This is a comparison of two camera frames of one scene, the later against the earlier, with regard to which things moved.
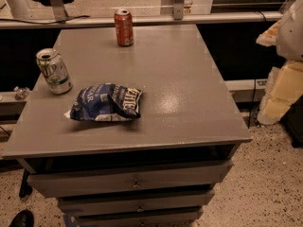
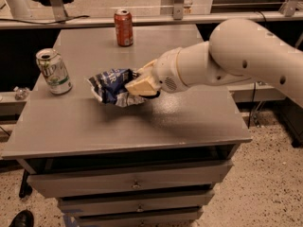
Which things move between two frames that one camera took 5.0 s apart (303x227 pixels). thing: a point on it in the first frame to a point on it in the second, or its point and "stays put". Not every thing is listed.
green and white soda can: x=54 y=71 stays put
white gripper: x=291 y=35 to x=166 y=70
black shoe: x=24 y=218 stays put
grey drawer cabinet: x=158 y=169 stays put
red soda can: x=124 y=26 stays put
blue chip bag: x=106 y=102 to x=110 y=86
